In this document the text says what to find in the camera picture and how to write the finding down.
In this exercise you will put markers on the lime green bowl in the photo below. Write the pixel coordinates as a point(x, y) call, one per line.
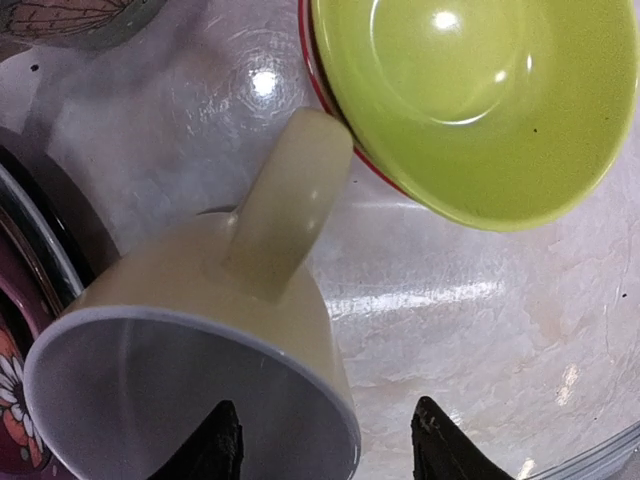
point(497, 115)

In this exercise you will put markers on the red white floral bowl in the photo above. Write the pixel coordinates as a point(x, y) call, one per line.
point(322, 88)

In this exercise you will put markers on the white shell pattern mug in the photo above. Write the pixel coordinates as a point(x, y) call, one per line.
point(78, 24)

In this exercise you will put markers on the pink polka dot plate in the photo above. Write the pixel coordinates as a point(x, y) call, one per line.
point(18, 284)

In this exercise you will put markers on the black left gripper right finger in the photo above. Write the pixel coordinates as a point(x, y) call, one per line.
point(442, 451)

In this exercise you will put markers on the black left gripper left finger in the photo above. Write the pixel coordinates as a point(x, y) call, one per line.
point(215, 450)

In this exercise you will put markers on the pale yellow cup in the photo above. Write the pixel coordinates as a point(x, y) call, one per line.
point(218, 312)

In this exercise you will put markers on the dark red patterned plate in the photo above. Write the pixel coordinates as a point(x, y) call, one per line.
point(22, 450)

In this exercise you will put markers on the black striped rim plate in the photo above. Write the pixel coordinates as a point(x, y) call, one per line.
point(51, 222)

